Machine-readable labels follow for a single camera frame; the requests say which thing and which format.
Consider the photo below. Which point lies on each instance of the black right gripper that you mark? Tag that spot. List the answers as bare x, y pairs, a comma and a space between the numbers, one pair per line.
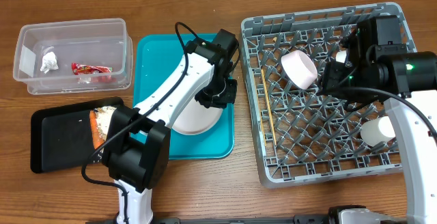
332, 75

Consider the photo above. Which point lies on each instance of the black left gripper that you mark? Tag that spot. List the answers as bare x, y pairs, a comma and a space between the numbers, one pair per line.
229, 95

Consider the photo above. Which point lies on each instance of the white bowl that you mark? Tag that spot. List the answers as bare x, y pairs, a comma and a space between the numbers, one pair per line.
341, 56

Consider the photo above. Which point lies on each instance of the pink bowl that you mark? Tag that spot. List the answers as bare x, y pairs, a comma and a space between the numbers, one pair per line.
300, 69

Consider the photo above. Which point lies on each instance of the pink plate with food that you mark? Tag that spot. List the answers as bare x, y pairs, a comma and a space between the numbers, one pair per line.
196, 119

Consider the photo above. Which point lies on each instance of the white cup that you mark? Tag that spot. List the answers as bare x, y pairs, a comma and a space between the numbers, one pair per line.
377, 130

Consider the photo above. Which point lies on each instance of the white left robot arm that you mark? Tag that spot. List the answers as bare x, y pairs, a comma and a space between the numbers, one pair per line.
136, 151

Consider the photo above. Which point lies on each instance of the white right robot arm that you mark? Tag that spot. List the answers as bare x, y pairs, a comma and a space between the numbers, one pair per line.
380, 66

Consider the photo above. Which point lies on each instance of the grey dishwasher rack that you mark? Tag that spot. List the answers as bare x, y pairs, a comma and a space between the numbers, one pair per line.
318, 136

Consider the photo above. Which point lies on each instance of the teal plastic tray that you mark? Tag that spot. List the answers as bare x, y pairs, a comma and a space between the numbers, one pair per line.
157, 57

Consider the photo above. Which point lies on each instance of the rice and peanut pile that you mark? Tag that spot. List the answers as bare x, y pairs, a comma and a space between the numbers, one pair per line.
103, 119

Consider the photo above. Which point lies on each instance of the clear plastic container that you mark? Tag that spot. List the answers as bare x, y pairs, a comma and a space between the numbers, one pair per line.
96, 42

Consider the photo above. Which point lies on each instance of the orange carrot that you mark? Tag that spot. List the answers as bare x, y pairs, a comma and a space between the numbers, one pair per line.
97, 139

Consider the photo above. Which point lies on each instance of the red snack wrapper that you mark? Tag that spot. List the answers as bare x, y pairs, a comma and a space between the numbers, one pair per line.
79, 69

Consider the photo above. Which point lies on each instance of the black tray bin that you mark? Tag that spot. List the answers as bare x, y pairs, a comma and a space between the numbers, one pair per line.
61, 136

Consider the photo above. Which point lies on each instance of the crumpled white tissue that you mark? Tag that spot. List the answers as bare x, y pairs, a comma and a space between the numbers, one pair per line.
49, 62

